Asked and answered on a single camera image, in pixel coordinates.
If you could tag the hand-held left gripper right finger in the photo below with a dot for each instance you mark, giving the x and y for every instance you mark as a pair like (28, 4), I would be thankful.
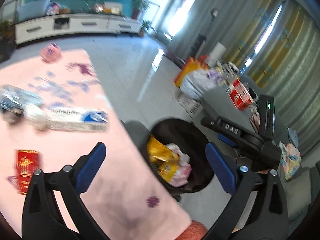
(221, 167)

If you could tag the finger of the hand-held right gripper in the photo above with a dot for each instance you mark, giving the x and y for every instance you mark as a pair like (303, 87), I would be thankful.
(227, 140)
(211, 123)

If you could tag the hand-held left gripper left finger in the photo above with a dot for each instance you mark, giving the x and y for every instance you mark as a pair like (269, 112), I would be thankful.
(90, 170)

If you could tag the black trash bin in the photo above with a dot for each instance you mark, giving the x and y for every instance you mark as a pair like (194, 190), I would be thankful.
(197, 135)

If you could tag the pink white snack packet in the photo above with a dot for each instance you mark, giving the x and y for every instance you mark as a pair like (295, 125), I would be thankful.
(181, 167)

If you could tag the white carton box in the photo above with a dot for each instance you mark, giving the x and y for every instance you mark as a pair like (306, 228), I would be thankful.
(77, 118)

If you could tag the yellow snack bag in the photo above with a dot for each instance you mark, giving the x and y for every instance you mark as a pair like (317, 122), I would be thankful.
(161, 155)

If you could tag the white tissue wad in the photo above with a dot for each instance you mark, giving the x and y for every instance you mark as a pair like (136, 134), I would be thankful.
(36, 117)

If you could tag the cardboard box with barcode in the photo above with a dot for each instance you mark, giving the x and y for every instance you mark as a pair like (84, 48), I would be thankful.
(191, 106)

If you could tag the colourful printed cloth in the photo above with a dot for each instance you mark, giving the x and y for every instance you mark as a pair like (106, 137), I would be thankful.
(291, 155)

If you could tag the red white carton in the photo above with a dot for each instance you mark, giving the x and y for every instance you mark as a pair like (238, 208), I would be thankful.
(241, 95)

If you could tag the pink printed tablecloth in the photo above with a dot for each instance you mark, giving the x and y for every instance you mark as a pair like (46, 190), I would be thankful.
(75, 130)

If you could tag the white plastic bag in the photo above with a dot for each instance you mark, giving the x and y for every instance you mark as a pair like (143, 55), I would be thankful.
(200, 82)

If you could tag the grey sofa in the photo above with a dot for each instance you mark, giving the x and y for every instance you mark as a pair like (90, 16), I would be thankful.
(295, 195)

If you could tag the pile of clothes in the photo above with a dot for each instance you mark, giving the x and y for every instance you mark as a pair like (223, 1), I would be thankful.
(228, 70)

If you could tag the orange shopping bag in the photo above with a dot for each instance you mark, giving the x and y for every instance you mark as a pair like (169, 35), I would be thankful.
(190, 68)

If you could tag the red cigarette box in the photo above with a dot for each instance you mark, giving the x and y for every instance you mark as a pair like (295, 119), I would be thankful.
(26, 170)

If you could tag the orange woven stool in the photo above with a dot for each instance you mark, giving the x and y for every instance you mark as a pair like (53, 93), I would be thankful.
(193, 231)

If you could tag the black tower appliance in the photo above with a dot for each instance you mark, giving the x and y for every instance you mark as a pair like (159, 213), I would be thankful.
(200, 42)

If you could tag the clear plastic bottle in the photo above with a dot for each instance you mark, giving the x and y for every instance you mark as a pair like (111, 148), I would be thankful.
(20, 100)

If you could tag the grey striped curtain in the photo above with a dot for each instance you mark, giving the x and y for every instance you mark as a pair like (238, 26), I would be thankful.
(287, 42)

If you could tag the floor lamp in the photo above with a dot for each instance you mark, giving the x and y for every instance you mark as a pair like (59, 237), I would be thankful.
(214, 13)

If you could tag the potted plant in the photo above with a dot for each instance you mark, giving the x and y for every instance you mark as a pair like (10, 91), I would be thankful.
(147, 27)
(142, 7)

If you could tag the white TV cabinet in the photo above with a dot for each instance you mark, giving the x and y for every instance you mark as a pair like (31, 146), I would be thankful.
(75, 26)

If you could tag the clear storage box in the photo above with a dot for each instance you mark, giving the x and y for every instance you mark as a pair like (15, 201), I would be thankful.
(32, 10)

